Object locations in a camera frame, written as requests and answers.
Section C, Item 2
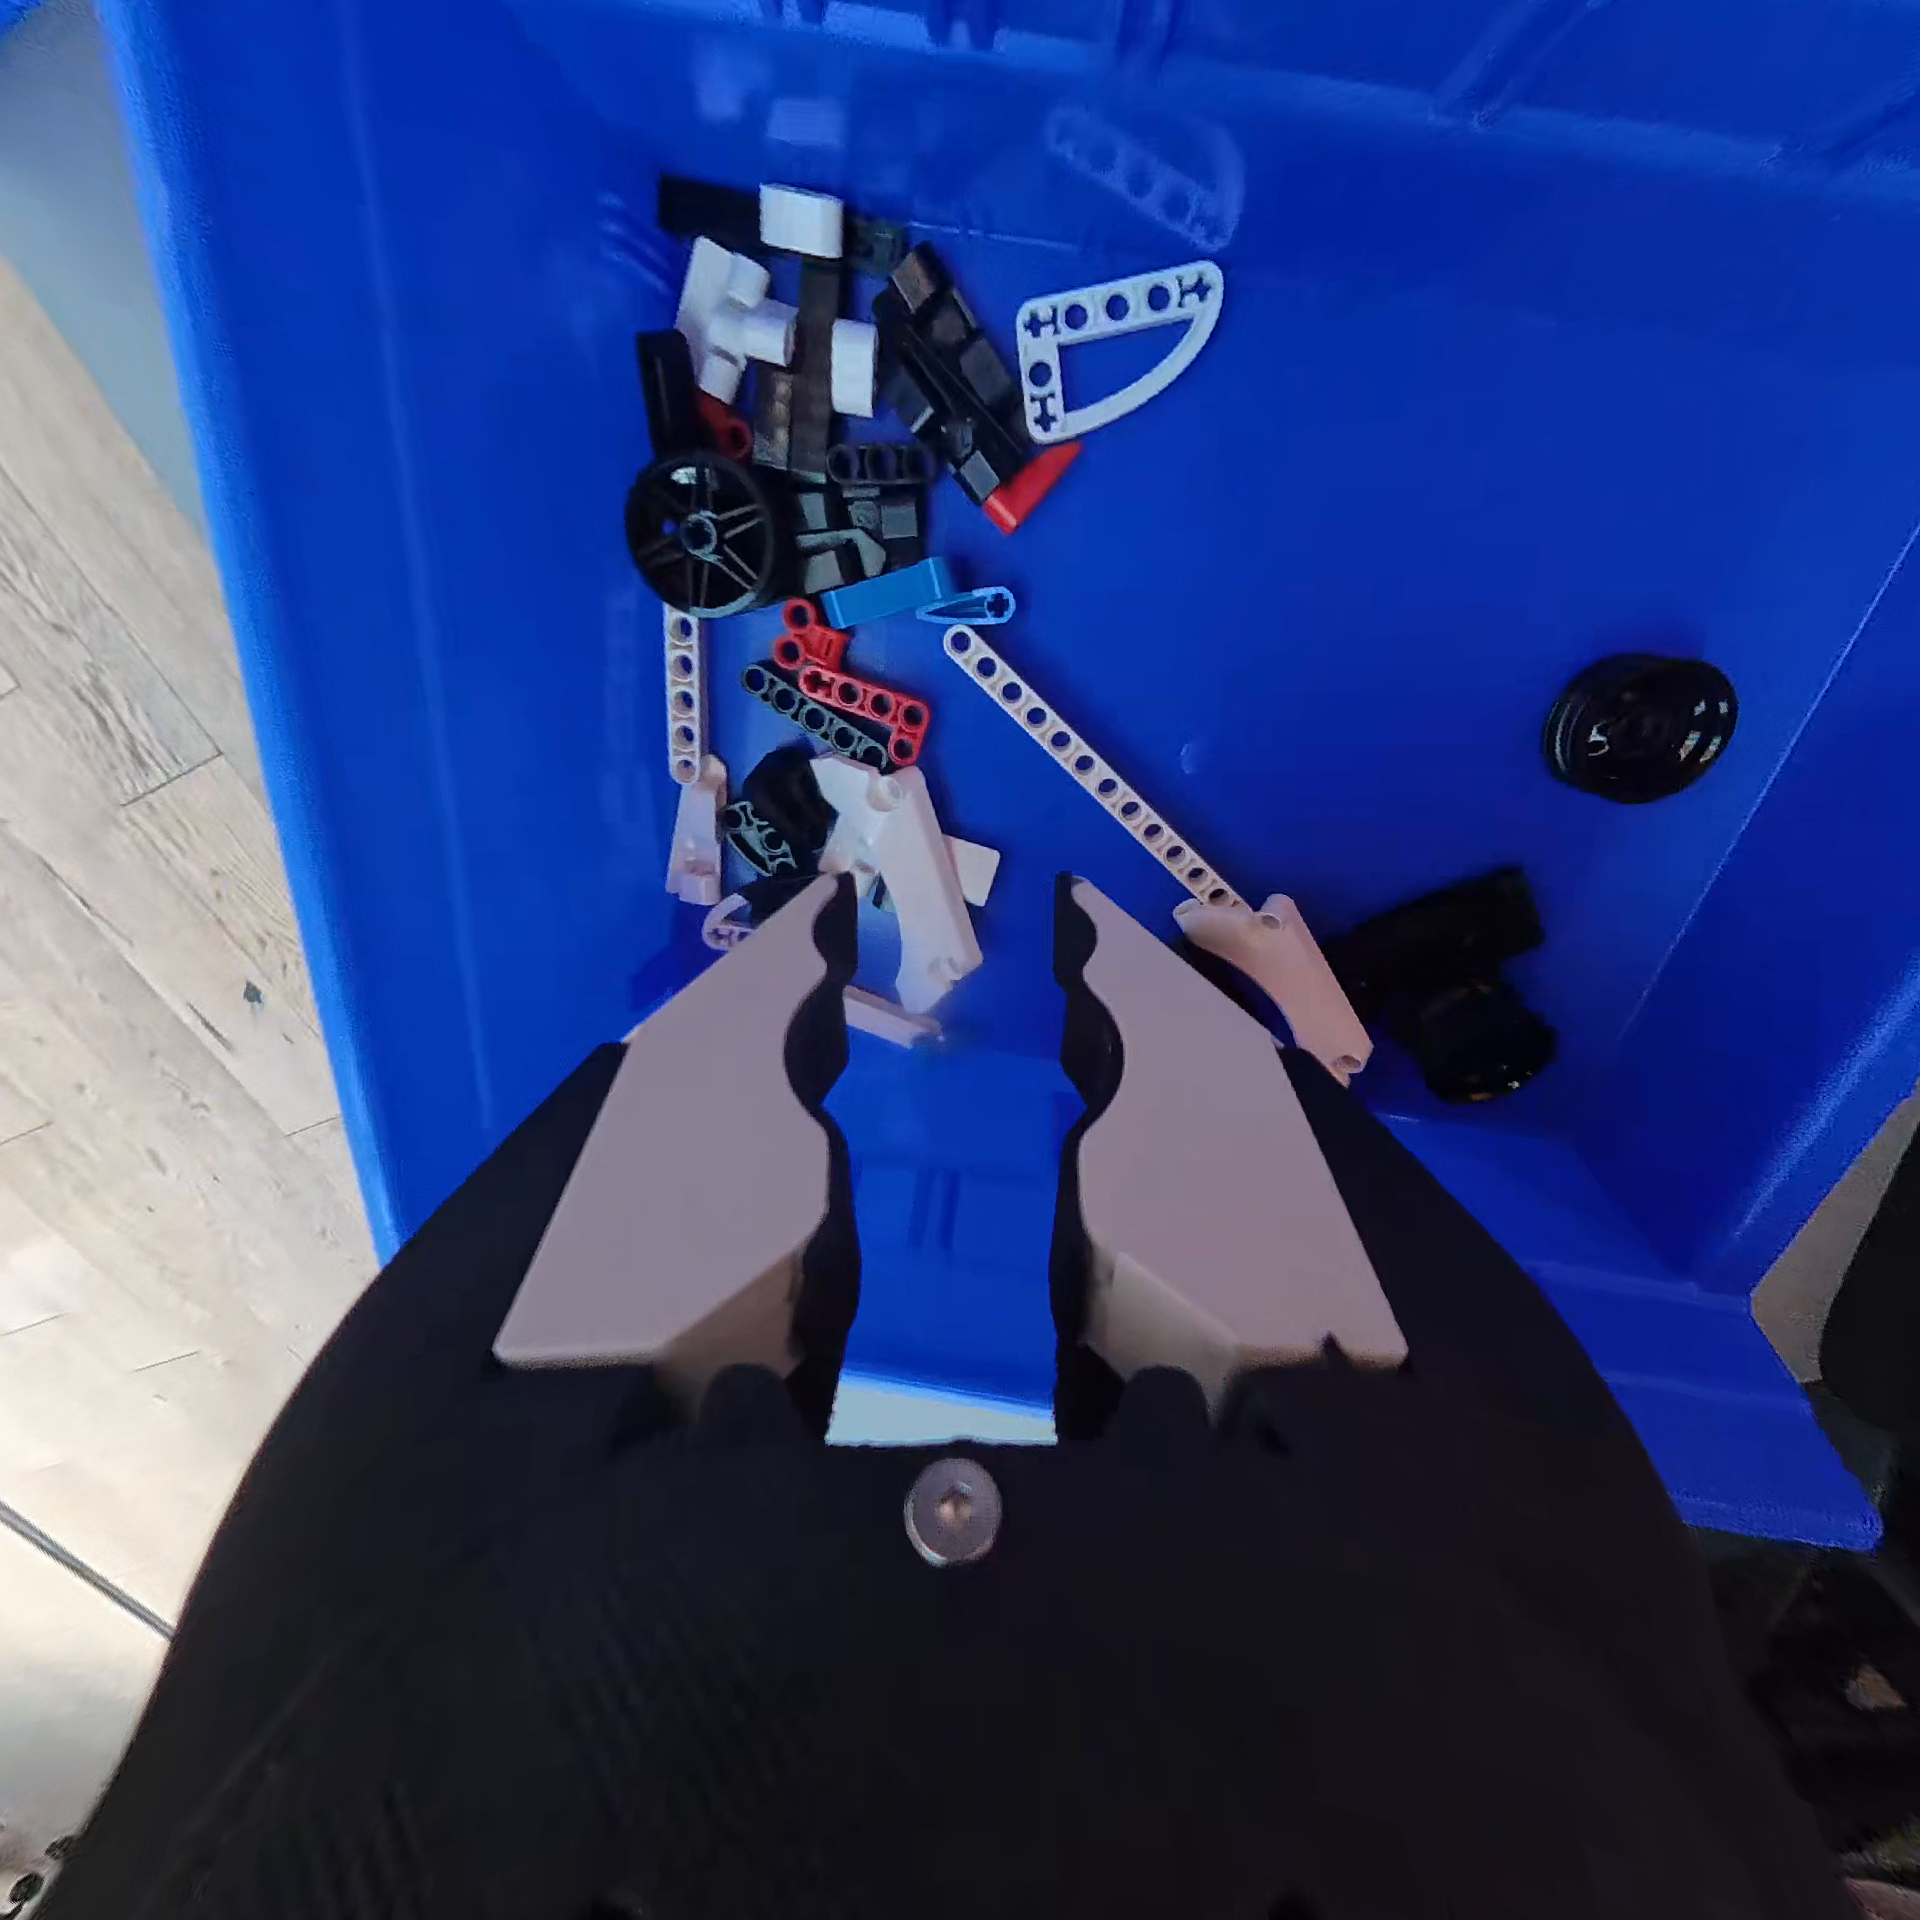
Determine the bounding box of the black flat panel brick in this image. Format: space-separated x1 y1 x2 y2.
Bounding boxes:
1328 866 1546 994

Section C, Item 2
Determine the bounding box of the black spoked wheel rim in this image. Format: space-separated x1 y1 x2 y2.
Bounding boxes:
621 450 782 619
1542 652 1742 804

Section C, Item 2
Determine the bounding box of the white curved panel brick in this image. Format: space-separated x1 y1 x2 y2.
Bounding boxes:
1177 896 1374 1081

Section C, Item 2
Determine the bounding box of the long white perforated beam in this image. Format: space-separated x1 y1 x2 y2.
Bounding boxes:
944 627 1247 914

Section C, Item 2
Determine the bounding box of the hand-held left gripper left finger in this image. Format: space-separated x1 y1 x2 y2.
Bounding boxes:
491 873 864 1432

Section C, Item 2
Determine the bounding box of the short white perforated beam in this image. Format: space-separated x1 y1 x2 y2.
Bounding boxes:
662 604 705 786

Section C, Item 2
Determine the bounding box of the white perforated curved frame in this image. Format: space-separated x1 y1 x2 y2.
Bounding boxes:
1014 259 1225 441

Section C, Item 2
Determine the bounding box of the heap of black white bricks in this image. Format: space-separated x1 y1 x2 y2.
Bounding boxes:
632 177 1086 595

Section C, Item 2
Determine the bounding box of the small white fender panel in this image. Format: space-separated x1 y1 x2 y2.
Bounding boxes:
662 755 731 905

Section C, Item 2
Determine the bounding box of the blue plastic crate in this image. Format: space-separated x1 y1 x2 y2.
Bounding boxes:
89 0 1920 1555

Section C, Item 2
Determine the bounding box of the blue curved brick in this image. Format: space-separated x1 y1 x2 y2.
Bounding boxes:
819 556 957 633

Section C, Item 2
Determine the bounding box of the large white fender panel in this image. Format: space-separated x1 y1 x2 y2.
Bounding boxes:
809 755 987 1017

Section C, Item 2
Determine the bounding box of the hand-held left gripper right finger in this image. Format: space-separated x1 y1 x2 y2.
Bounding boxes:
1049 873 1409 1432

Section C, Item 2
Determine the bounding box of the red angled perforated beam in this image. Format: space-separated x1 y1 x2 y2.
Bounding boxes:
773 600 931 759

